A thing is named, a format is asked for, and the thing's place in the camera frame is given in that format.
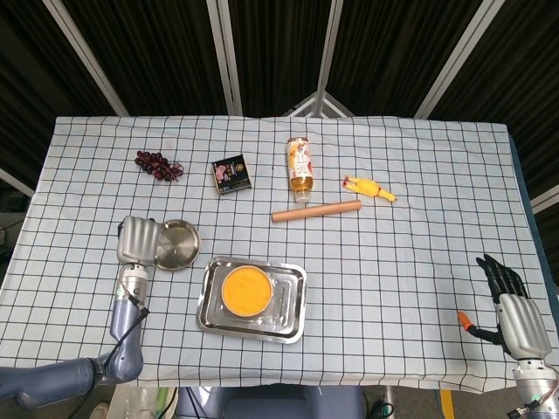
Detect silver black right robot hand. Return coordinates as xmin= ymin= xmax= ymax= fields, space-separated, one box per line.
xmin=456 ymin=253 xmax=554 ymax=361

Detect cream round bowl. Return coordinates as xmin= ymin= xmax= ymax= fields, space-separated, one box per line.
xmin=220 ymin=264 xmax=274 ymax=318

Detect white black checked tablecloth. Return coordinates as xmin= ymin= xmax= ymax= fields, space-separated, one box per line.
xmin=0 ymin=114 xmax=559 ymax=392

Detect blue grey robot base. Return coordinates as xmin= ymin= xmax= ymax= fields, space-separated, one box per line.
xmin=174 ymin=385 xmax=366 ymax=419

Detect amber tea bottle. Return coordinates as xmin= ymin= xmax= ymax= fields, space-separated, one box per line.
xmin=286 ymin=136 xmax=317 ymax=205

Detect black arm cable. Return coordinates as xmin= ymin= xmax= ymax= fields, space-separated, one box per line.
xmin=104 ymin=294 xmax=150 ymax=376

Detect dark folding screen white frames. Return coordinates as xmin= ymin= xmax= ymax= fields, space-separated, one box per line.
xmin=0 ymin=0 xmax=559 ymax=215

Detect wooden rolling pin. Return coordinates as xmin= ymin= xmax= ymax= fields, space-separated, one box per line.
xmin=271 ymin=199 xmax=363 ymax=223

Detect rectangular steel tray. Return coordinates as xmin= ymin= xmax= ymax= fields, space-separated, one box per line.
xmin=194 ymin=255 xmax=308 ymax=346

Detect dark red grape bunch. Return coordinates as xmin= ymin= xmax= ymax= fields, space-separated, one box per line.
xmin=134 ymin=149 xmax=185 ymax=185

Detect round steel plate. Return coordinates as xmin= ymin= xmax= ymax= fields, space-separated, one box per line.
xmin=153 ymin=218 xmax=204 ymax=272

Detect black luncheon meat tin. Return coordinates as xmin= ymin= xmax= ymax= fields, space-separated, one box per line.
xmin=210 ymin=158 xmax=253 ymax=197

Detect yellow rubber chicken toy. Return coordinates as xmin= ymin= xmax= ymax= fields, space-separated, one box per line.
xmin=342 ymin=175 xmax=399 ymax=203

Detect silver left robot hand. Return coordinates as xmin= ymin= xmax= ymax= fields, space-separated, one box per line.
xmin=115 ymin=215 xmax=164 ymax=267

